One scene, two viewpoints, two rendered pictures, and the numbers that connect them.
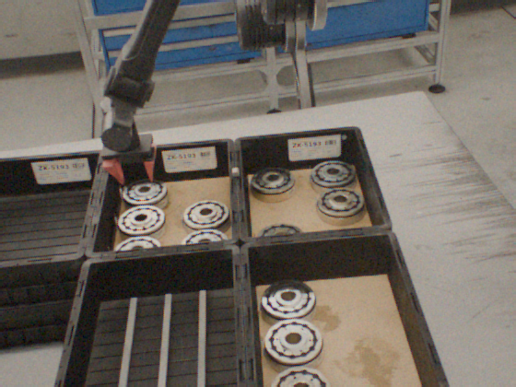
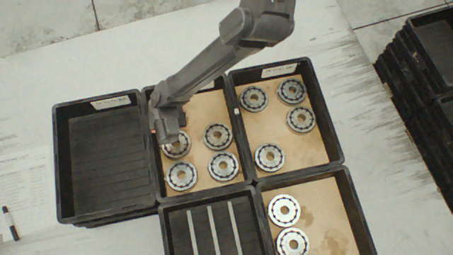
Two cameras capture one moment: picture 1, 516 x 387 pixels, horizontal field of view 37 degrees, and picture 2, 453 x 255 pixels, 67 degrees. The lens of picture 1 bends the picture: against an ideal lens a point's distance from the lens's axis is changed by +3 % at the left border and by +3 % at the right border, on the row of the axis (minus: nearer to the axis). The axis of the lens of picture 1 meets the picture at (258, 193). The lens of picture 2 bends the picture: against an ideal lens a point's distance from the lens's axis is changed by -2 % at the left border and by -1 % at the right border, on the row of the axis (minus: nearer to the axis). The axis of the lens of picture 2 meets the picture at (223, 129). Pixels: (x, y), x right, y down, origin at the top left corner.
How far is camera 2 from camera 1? 0.96 m
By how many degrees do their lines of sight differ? 35
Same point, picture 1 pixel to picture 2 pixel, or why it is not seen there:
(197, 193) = (203, 107)
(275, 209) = (257, 121)
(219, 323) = (244, 225)
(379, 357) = (337, 244)
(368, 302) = (326, 201)
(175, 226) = (197, 141)
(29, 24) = not seen: outside the picture
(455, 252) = (355, 126)
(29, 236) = (105, 154)
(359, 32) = not seen: outside the picture
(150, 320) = (202, 225)
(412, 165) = (323, 48)
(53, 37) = not seen: outside the picture
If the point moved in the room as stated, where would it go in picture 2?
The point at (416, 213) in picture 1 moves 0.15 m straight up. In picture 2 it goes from (330, 93) to (342, 75)
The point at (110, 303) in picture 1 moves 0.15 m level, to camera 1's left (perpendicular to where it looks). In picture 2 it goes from (173, 212) to (128, 222)
